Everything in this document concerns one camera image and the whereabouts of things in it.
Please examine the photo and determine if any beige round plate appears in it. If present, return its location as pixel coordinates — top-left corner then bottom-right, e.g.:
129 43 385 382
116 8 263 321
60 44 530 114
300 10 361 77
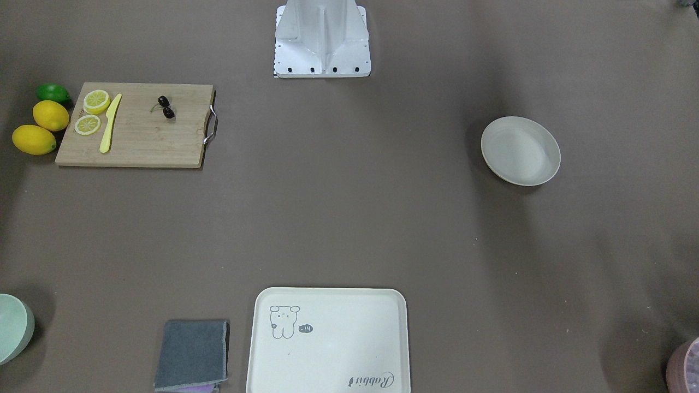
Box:
480 116 561 187

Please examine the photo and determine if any yellow lemon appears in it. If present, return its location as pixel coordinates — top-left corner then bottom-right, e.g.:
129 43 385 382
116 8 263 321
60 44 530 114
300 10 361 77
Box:
11 124 57 155
32 100 70 132

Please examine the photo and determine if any yellow plastic knife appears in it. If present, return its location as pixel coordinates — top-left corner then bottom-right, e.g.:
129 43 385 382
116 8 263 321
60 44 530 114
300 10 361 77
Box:
98 93 122 154

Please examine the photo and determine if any yellow lemon upper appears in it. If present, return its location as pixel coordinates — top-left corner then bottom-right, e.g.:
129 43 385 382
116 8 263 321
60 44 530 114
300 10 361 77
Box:
32 100 70 132

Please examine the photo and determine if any yellow lemon lower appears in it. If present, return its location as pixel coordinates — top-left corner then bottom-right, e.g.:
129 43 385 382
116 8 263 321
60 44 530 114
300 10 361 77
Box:
11 124 57 155

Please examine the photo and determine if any cream rabbit tray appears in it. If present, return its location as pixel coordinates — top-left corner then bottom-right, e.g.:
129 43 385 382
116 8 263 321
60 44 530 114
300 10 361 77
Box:
246 288 411 392

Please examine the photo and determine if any pink bowl with ice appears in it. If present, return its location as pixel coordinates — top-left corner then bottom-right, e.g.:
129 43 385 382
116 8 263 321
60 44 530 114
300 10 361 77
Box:
666 338 698 392

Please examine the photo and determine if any thin lemon slice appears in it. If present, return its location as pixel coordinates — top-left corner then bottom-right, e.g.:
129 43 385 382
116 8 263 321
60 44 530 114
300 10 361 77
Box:
73 114 102 136

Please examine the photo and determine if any dark red cherry pair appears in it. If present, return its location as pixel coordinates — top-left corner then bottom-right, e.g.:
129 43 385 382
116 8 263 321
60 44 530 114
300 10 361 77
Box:
150 95 176 120

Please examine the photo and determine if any mint green bowl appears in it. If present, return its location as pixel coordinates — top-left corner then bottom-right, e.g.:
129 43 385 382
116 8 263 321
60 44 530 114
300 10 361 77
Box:
1 294 35 365

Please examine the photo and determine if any thick lemon half slice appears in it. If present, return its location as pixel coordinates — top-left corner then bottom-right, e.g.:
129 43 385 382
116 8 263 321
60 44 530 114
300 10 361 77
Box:
83 90 111 115

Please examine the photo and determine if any bamboo cutting board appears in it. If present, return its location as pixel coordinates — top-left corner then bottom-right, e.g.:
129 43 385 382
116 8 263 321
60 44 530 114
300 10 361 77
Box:
55 82 216 168

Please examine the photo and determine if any grey folded cloth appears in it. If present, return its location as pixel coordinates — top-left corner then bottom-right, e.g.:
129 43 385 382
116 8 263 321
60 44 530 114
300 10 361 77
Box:
154 319 229 392

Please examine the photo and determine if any green lime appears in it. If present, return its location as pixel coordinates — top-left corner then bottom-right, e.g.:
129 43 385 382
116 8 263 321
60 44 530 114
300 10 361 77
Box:
35 83 72 105

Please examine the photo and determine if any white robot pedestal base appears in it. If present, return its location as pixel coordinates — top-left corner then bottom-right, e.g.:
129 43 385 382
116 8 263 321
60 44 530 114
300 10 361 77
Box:
273 1 372 78

